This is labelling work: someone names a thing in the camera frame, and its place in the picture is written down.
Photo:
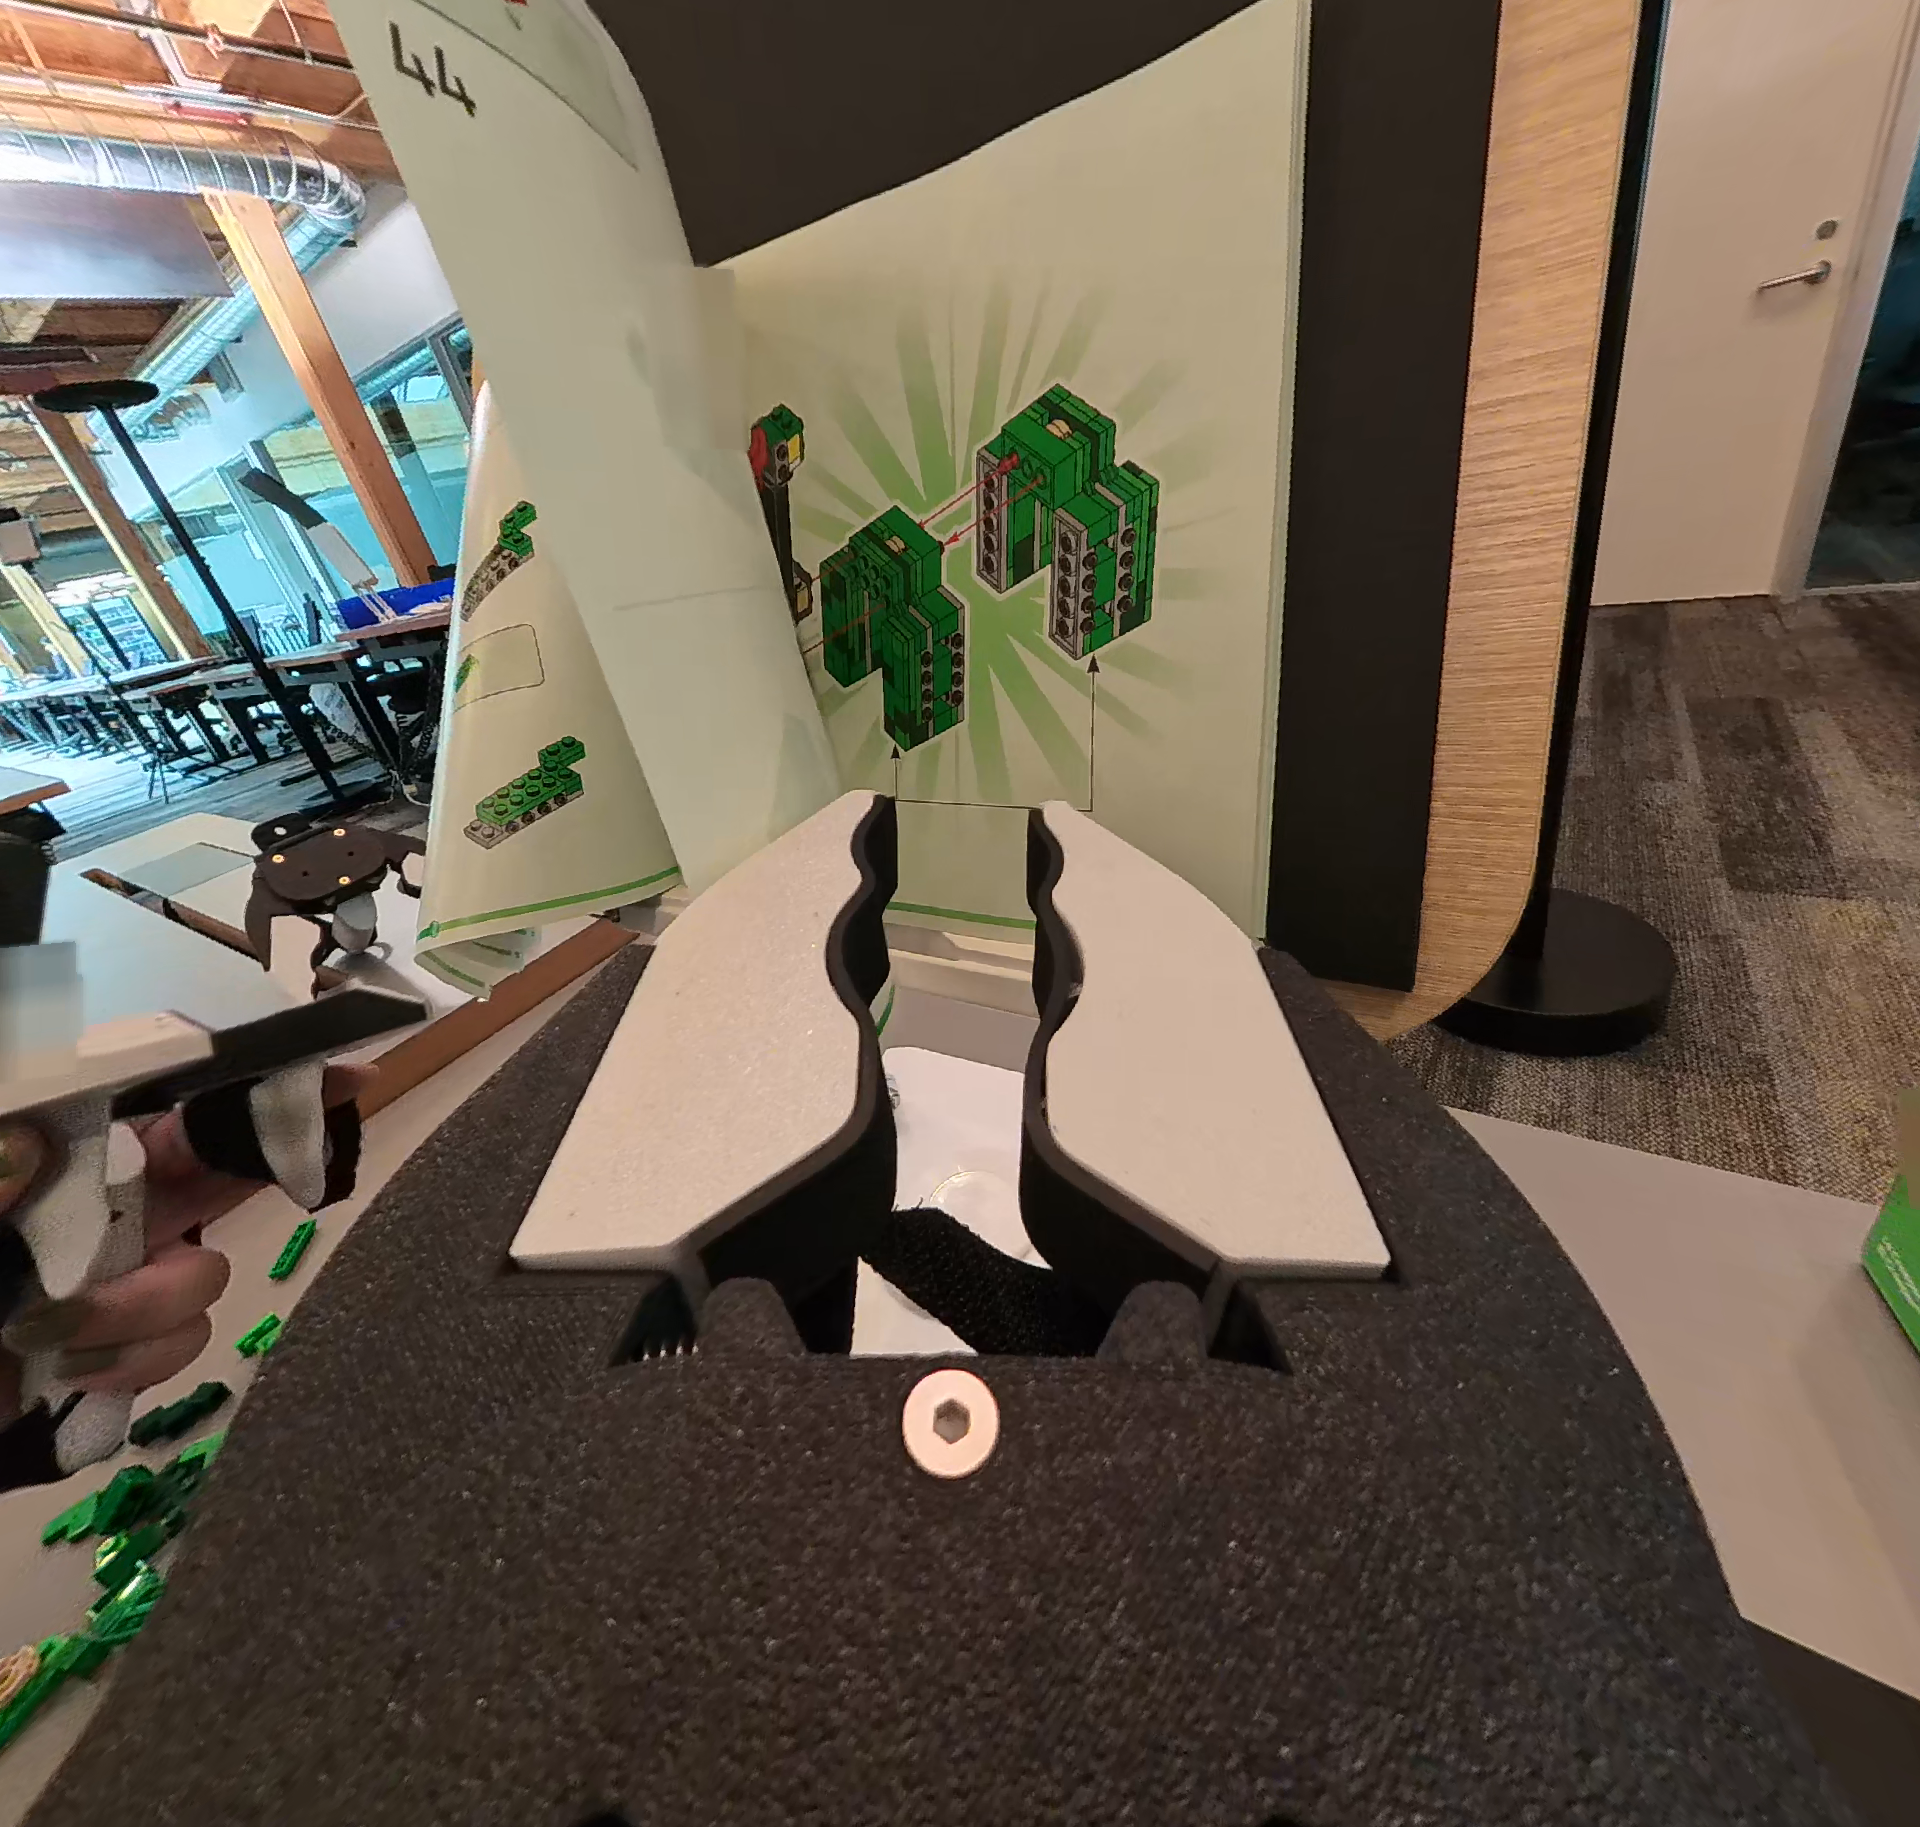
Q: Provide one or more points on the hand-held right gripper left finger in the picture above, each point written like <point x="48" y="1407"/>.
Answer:
<point x="705" y="1077"/>

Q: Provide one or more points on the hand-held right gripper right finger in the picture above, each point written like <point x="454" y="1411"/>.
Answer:
<point x="1200" y="1091"/>

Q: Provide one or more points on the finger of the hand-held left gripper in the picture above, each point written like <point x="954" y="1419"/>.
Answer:
<point x="135" y="1061"/>

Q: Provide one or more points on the pale green instruction booklet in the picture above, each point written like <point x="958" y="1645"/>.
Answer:
<point x="1051" y="356"/>

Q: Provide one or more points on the grey desk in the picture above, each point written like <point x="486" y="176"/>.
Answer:
<point x="1651" y="1257"/>

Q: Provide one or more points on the person's left hand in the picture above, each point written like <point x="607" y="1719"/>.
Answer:
<point x="150" y="1317"/>

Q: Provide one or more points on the grey office table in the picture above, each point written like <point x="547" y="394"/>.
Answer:
<point x="165" y="873"/>

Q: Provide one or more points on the black cushion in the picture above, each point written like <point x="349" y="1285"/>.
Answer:
<point x="22" y="889"/>

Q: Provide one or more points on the white book stand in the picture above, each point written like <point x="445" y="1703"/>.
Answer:
<point x="945" y="1137"/>

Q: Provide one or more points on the black clawed device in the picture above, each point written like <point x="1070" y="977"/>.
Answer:
<point x="323" y="867"/>

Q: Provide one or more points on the pile of green toy bricks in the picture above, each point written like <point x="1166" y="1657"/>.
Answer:
<point x="104" y="1527"/>

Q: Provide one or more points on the blue bin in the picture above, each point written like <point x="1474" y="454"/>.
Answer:
<point x="398" y="604"/>

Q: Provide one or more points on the black floor lamp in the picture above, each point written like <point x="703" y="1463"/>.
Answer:
<point x="181" y="532"/>

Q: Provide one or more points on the green toy set box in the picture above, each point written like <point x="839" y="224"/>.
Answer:
<point x="1892" y="1257"/>

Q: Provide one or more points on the black partition with wooden edge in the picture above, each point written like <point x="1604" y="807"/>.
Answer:
<point x="1394" y="356"/>

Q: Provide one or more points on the white door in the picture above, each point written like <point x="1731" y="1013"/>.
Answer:
<point x="1724" y="356"/>

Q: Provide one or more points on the wooden post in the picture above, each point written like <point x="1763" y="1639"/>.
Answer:
<point x="323" y="386"/>
<point x="121" y="536"/>

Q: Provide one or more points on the silver air duct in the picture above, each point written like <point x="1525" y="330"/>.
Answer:
<point x="181" y="170"/>

